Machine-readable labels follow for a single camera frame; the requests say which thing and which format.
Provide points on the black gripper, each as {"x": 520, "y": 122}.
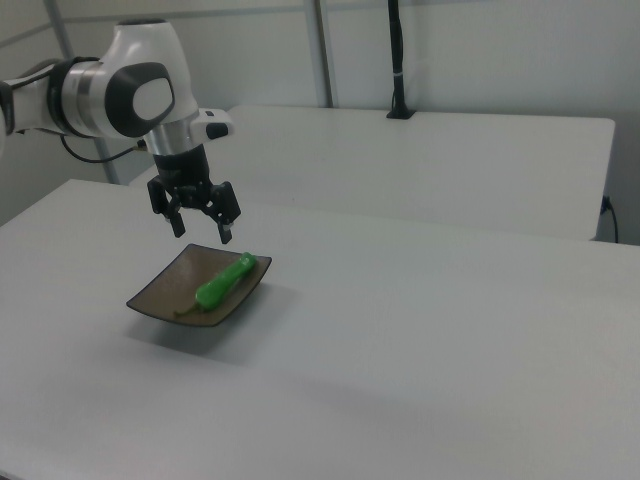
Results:
{"x": 182, "y": 170}

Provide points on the green chili pepper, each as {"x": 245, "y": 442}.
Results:
{"x": 215, "y": 290}

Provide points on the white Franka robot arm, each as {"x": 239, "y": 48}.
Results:
{"x": 145, "y": 60}

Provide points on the square brown ceramic plate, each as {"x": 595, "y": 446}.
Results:
{"x": 170, "y": 285}

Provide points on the white side table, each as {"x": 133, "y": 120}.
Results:
{"x": 425, "y": 165}

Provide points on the black stand with white band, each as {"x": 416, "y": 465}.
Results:
{"x": 398, "y": 50}

